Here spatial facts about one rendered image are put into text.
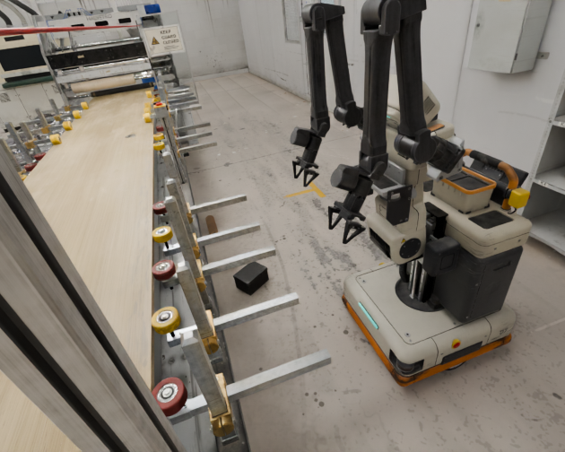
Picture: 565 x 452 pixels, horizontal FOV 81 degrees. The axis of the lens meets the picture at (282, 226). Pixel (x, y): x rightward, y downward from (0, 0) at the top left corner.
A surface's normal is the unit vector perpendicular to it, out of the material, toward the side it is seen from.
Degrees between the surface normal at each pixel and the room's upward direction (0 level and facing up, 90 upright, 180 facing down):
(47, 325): 90
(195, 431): 0
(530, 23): 90
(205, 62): 90
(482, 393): 0
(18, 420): 0
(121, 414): 90
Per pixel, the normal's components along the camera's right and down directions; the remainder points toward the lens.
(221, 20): 0.32, 0.50
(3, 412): -0.11, -0.83
